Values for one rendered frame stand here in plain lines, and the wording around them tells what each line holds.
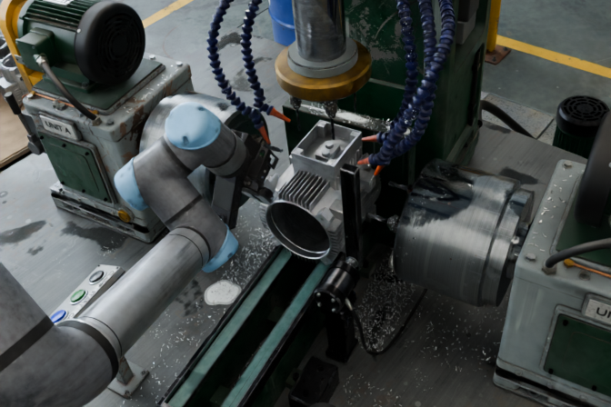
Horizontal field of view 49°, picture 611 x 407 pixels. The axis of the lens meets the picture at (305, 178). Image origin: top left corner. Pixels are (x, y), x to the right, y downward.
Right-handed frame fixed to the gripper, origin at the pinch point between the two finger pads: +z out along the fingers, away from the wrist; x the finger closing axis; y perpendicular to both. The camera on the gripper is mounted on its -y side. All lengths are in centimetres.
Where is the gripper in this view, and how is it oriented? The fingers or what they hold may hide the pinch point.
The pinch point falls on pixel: (265, 202)
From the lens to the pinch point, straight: 132.2
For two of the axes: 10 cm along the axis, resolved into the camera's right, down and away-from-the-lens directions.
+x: -8.7, -2.7, 4.1
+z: 3.2, 3.3, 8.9
